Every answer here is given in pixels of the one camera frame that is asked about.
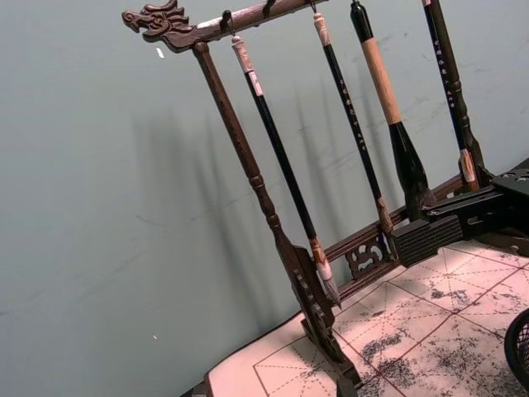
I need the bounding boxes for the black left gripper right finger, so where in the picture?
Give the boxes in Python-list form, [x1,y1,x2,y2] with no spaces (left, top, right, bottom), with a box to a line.
[427,167,529,219]

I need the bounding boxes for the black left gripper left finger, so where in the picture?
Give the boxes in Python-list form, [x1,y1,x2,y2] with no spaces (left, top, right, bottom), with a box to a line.
[390,193,529,268]

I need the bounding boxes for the pink grid calligraphy practice mat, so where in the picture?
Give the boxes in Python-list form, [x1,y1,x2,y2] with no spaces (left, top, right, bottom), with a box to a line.
[206,237,529,397]

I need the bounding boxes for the thin black brush white characters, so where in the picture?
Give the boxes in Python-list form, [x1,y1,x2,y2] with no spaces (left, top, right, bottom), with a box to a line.
[312,11,394,251]
[421,0,477,184]

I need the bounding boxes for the black mesh container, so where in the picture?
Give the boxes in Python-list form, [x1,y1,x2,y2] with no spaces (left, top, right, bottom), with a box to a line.
[501,308,529,397]

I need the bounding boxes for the black brush with white cap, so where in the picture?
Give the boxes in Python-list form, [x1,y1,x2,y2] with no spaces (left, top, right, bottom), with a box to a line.
[230,34,342,309]

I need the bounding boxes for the dark wooden dragon brush rack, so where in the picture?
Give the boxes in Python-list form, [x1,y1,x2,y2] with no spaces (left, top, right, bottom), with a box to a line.
[122,0,524,397]

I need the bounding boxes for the large brush with tan handle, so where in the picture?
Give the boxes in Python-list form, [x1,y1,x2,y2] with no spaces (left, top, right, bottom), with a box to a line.
[350,0,436,213]

